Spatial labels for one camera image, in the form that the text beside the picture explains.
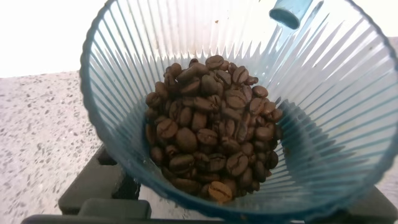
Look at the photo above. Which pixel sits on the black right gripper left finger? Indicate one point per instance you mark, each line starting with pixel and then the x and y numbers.
pixel 93 186

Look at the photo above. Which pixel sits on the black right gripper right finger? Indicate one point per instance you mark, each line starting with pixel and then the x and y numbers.
pixel 385 208

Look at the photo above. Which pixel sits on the translucent blue ribbed cup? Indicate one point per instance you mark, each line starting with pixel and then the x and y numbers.
pixel 326 109

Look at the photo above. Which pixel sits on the brown coffee beans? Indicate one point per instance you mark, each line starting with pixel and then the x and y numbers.
pixel 211 130

